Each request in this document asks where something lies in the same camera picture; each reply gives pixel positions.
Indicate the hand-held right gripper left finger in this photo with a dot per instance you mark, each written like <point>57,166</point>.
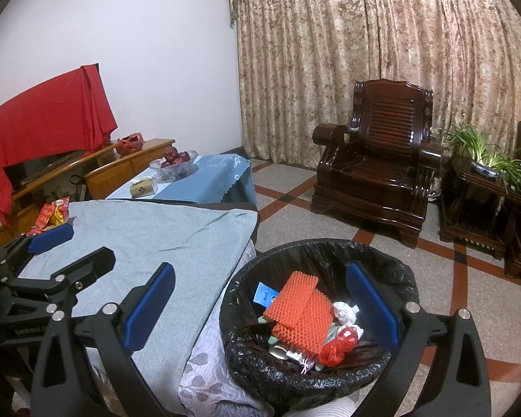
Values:
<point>150,308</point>

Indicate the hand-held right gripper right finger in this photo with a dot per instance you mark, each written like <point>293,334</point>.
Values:
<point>373,308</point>

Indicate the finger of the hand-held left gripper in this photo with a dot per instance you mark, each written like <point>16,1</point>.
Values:
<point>91,264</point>
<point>50,239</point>

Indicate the white knotted cloth ball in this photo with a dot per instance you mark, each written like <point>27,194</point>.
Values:
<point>343,311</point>

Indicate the red plastic bag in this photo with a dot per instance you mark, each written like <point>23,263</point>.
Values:
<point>336,347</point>

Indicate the orange foam net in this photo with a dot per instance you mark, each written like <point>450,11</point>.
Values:
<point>299,308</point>

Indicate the pink face mask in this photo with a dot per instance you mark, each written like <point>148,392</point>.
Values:
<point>306,362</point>

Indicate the white and blue cardboard box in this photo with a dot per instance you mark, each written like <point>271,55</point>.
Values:
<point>264,294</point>

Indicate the trash bin with black bag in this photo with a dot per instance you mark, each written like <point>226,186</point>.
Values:
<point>252,369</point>

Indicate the red patterned snack packet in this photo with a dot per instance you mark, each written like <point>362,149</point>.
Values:
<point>45,217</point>

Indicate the yellow snack packet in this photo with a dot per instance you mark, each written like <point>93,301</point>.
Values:
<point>58,217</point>

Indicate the glass snack dish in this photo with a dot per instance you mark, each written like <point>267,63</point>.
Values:
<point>69,218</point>

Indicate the red and white snack packet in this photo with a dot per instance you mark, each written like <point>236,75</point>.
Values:
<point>60,203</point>

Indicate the television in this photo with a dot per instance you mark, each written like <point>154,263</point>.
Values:
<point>34,171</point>

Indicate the grey-blue blanket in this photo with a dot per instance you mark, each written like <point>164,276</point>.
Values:
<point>156,230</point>

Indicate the floral white quilt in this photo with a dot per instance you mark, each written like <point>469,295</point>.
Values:
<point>208,378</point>

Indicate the olive tissue box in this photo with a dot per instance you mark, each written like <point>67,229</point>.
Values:
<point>142,189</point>

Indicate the light wooden cabinet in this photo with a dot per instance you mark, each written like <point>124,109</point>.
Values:
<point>126,167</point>

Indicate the striped grey clothing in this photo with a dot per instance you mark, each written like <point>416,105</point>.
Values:
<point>321,409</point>

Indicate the red cloth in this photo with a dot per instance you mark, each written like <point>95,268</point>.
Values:
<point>39,126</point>

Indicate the glass fruit bowl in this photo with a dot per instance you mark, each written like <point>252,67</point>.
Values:
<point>173,173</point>

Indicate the dark wooden side table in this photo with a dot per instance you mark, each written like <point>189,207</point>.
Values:
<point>469,208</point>

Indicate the blue tablecloth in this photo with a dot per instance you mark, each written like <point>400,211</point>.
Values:
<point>217,178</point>

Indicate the potted green plant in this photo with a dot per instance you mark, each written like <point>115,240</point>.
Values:
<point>486,169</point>

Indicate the beige patterned curtain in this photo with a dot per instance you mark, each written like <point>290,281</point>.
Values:
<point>373,30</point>

